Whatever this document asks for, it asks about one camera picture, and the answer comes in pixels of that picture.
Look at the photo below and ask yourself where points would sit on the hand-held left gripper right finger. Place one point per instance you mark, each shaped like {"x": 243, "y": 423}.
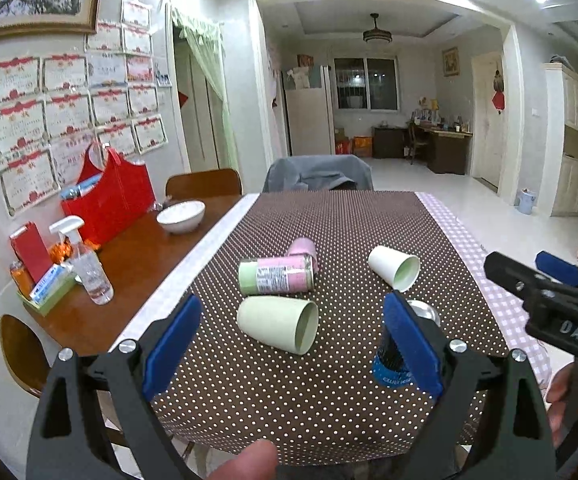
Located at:
{"x": 414, "y": 345}

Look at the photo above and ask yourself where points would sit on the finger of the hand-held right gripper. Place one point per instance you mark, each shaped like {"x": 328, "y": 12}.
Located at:
{"x": 559, "y": 267}
{"x": 511, "y": 275}

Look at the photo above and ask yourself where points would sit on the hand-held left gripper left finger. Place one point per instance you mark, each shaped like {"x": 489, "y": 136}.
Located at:
{"x": 174, "y": 345}

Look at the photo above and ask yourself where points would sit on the light green cup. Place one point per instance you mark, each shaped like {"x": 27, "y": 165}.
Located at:
{"x": 266, "y": 322}

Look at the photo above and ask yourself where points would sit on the white cup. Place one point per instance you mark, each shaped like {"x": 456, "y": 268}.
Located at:
{"x": 389, "y": 262}

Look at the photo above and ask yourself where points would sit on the pink cup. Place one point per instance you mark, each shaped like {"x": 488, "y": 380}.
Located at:
{"x": 303, "y": 247}

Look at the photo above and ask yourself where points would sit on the person's left hand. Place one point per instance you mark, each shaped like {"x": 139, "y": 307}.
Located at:
{"x": 249, "y": 462}

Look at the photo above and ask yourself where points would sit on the blue and black can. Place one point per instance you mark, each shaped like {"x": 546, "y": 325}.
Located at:
{"x": 394, "y": 362}

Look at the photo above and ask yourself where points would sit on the pink checked cloth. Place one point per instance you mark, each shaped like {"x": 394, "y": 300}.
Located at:
{"x": 494, "y": 300}

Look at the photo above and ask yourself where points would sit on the light blue bucket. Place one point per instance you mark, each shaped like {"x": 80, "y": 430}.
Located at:
{"x": 526, "y": 202}

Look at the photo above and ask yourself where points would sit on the clear spray bottle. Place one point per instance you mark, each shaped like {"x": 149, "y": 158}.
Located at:
{"x": 91, "y": 272}

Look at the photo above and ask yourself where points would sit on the pink and green can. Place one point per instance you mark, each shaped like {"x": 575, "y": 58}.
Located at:
{"x": 274, "y": 275}

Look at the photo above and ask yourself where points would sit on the white bowl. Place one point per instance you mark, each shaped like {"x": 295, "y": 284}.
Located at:
{"x": 181, "y": 215}

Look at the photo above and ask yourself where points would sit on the green tray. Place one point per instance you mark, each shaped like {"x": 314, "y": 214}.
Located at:
{"x": 44, "y": 305}

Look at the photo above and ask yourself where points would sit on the blue and white packet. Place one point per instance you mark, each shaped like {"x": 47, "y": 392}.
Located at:
{"x": 51, "y": 282}

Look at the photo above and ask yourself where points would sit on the dark wooden desk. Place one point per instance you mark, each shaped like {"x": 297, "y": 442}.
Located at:
{"x": 444, "y": 150}

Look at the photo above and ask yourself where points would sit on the white door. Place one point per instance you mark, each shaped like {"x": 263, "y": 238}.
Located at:
{"x": 486, "y": 135}

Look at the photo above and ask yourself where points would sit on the cream cabinet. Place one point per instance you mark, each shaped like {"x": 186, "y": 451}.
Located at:
{"x": 576, "y": 125}

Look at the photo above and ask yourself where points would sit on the orange snack packet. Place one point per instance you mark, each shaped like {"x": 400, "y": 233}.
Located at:
{"x": 61, "y": 252}

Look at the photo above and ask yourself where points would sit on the brown polka dot tablecloth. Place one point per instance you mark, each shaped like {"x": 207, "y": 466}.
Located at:
{"x": 329, "y": 220}

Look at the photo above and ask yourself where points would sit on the wooden chair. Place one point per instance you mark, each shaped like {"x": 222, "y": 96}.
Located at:
{"x": 204, "y": 183}
{"x": 21, "y": 355}

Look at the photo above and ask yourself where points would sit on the red bag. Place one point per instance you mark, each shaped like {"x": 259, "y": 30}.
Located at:
{"x": 119, "y": 200}

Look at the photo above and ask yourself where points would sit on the dark desk chair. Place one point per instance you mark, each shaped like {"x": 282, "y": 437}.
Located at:
{"x": 416, "y": 145}

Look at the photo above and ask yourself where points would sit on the orange bottle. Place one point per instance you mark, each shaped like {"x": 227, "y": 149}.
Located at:
{"x": 19, "y": 275}

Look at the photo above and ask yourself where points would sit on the red box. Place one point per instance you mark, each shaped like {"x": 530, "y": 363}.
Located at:
{"x": 29, "y": 250}

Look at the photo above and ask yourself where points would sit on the blue tube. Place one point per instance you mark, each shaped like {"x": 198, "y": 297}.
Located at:
{"x": 80, "y": 191}

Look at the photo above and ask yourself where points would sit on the red door ornament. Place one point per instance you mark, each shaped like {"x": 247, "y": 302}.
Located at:
{"x": 497, "y": 95}

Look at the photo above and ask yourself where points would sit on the red cardboard boxes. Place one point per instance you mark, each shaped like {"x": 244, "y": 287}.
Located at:
{"x": 361, "y": 146}

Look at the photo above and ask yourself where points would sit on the chair with grey jacket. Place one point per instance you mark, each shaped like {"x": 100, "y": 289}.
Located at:
{"x": 314, "y": 172}

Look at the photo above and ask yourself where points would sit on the small framed picture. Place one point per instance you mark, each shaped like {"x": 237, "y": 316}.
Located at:
{"x": 450, "y": 61}

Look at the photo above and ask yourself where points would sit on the window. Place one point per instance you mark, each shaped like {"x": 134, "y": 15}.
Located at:
{"x": 366, "y": 82}

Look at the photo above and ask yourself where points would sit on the white refrigerator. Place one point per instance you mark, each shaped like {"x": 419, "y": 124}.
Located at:
{"x": 309, "y": 120}

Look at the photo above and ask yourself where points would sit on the green door curtain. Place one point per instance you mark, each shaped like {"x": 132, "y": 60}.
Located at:
{"x": 219, "y": 85}

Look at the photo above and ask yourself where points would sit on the ceiling lamp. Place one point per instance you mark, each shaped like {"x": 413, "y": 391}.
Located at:
{"x": 377, "y": 35}

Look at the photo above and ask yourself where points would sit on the wall of framed certificates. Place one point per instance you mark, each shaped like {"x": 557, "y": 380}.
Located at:
{"x": 64, "y": 110}

